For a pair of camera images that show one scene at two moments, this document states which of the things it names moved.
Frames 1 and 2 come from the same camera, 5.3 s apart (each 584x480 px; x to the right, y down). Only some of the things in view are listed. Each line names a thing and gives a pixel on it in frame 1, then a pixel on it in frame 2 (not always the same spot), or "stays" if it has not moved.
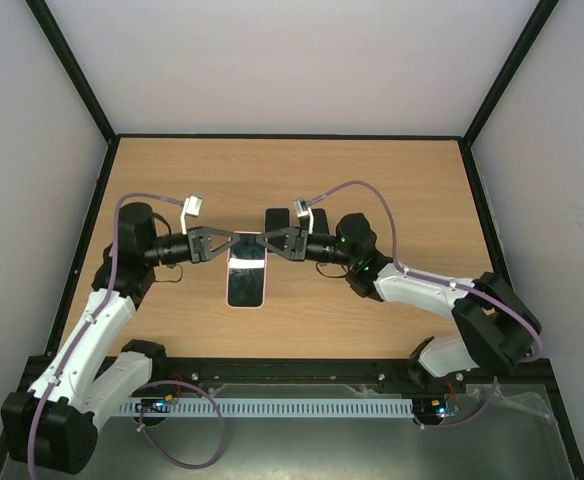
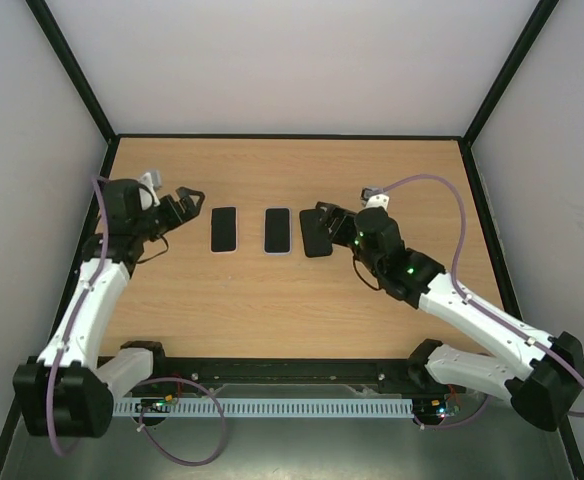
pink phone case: x=246 y=272 to x=223 y=229
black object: x=246 y=272 to x=223 y=229
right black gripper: x=295 y=243 to x=333 y=222
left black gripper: x=198 y=238 to x=189 y=213
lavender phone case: x=277 y=219 stays
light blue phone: x=276 y=219 stays
